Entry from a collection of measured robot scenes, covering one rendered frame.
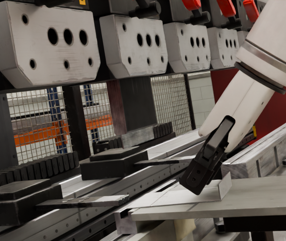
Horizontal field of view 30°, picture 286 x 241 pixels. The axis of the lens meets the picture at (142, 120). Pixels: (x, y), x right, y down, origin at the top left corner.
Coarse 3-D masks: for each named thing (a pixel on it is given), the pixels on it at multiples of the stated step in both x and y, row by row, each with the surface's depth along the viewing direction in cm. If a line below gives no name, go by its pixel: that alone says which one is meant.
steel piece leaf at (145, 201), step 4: (156, 192) 80; (160, 192) 79; (164, 192) 78; (144, 196) 78; (148, 196) 78; (152, 196) 77; (156, 196) 77; (160, 196) 76; (140, 200) 75; (144, 200) 75; (148, 200) 74; (152, 200) 74; (156, 200) 74; (132, 204) 74; (136, 204) 73; (140, 204) 73; (144, 204) 72; (148, 204) 72; (128, 208) 72; (132, 208) 72
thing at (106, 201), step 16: (0, 192) 82; (16, 192) 81; (32, 192) 85; (48, 192) 87; (0, 208) 81; (16, 208) 80; (32, 208) 83; (48, 208) 82; (64, 208) 81; (0, 224) 81; (16, 224) 80
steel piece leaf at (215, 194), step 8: (224, 176) 72; (224, 184) 71; (168, 192) 78; (176, 192) 77; (184, 192) 76; (208, 192) 73; (216, 192) 73; (224, 192) 70; (160, 200) 73; (168, 200) 72; (176, 200) 72; (184, 200) 71; (192, 200) 70; (200, 200) 69; (208, 200) 68; (216, 200) 68
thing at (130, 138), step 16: (112, 80) 72; (128, 80) 75; (144, 80) 79; (112, 96) 73; (128, 96) 74; (144, 96) 78; (112, 112) 73; (128, 112) 73; (144, 112) 78; (128, 128) 73; (144, 128) 78; (128, 144) 74
